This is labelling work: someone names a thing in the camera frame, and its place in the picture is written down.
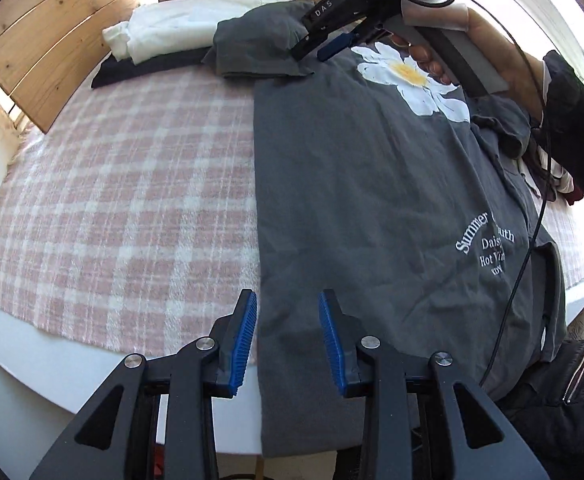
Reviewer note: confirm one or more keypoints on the white folded shirt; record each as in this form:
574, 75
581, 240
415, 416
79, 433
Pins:
172, 25

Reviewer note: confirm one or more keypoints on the beige garment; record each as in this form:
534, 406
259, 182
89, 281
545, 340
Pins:
561, 180

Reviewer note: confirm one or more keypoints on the black folded garment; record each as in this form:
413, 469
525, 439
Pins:
122, 73

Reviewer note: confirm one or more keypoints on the maroon garment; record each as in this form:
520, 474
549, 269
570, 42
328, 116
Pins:
574, 197

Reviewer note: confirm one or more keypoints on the grey printed t-shirt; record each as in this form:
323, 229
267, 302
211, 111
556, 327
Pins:
371, 185

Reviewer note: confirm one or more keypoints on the person's right forearm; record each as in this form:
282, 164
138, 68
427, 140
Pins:
579, 125

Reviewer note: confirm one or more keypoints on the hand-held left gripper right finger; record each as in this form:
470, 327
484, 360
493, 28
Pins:
333, 345

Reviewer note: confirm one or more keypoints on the pink plaid blanket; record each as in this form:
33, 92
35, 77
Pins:
122, 210

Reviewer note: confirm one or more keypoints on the person's right hand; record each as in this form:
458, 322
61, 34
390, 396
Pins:
501, 55

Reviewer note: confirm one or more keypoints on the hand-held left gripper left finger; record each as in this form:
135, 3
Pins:
242, 341

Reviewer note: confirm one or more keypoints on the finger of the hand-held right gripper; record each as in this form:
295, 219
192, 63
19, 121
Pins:
334, 47
306, 46

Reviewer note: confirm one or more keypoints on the wooden slat headboard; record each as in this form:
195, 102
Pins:
47, 35

